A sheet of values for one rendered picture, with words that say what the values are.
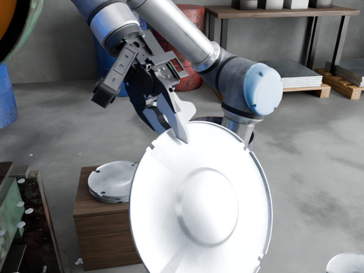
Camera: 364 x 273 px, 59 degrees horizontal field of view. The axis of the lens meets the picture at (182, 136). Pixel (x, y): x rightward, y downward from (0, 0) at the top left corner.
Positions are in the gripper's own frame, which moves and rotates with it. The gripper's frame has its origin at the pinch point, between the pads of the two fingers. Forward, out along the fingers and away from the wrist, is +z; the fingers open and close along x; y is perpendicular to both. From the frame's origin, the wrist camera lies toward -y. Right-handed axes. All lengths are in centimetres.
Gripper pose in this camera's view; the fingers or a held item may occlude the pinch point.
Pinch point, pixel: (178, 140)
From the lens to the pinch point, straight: 53.1
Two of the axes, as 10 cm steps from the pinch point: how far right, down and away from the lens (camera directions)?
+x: -5.5, 4.1, 7.3
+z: 5.5, 8.3, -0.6
